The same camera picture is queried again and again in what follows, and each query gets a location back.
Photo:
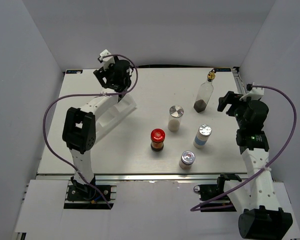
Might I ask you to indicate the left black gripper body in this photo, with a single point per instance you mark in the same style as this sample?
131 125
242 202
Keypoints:
111 74

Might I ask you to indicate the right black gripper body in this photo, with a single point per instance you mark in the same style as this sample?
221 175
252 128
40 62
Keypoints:
239 111

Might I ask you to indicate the dark sauce glass bottle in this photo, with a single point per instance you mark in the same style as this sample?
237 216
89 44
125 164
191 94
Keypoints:
204 93

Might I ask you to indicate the blue label silver-lid jar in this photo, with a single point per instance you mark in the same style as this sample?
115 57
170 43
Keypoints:
202 136

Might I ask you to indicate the tall jar white powder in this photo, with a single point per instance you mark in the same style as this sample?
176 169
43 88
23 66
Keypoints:
176 113

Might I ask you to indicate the red lid sauce jar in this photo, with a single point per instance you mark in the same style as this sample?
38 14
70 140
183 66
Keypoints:
157 137

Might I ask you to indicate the small red-label lid jar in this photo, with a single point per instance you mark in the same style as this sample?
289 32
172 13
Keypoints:
187 159

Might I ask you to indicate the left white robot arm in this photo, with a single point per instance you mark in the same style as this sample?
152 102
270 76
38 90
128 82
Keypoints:
87 125

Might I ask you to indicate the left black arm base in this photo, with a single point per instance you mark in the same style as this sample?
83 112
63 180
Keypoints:
76 199

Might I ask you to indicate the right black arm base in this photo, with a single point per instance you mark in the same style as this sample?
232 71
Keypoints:
209 191

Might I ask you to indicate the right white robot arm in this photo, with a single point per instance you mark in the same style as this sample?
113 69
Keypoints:
261 215

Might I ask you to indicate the white compartment organizer tray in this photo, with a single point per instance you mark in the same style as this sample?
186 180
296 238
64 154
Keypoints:
109 114

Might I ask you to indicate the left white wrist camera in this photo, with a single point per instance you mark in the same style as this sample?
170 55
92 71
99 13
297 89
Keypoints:
106 59

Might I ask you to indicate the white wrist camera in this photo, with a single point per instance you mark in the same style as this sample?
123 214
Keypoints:
253 93
106 59

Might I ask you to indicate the right side aluminium rail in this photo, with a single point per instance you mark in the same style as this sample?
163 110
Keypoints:
238 81

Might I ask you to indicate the aluminium rail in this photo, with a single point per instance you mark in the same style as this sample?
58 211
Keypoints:
141 177
238 81

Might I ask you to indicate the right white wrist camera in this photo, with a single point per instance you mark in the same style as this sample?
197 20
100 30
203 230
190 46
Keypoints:
253 93

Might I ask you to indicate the aluminium front rail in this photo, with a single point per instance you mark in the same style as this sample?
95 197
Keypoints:
141 177

